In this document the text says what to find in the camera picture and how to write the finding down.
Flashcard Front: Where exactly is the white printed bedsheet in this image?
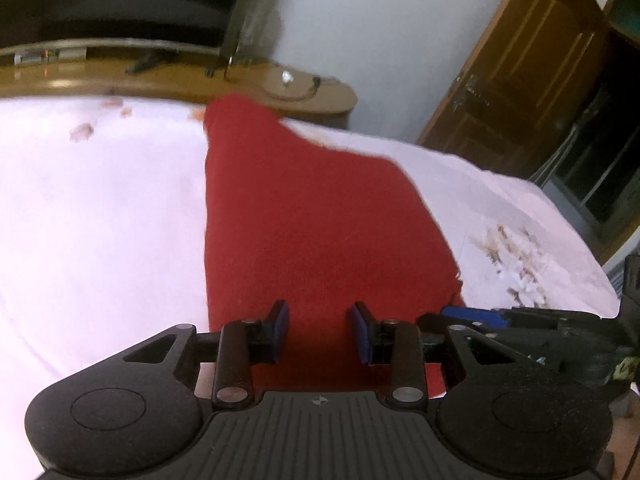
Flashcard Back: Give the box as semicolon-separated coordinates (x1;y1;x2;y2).
0;95;621;480

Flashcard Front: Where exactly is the red cloth garment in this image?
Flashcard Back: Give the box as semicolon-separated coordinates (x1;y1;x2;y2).
202;92;467;397

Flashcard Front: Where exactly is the grey set-top box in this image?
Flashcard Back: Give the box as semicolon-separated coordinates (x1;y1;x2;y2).
14;48;89;66

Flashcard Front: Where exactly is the brown wooden door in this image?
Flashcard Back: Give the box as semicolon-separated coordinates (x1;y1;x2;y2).
416;0;615;179

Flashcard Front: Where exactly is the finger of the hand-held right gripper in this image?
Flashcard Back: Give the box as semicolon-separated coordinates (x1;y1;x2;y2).
417;306;561;342

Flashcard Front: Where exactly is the black flat television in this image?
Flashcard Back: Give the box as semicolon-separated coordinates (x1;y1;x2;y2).
0;0;253;73

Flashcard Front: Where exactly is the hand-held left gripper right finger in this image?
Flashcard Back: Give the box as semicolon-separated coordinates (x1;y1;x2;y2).
348;302;531;407

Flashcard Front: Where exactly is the wooden television cabinet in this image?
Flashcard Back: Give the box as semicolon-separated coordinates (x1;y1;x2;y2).
0;42;359;130

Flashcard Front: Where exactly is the black cable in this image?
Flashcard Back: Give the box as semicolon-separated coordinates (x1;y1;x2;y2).
261;72;337;102

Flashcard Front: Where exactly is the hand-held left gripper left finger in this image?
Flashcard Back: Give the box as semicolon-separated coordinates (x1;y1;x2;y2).
123;300;291;410

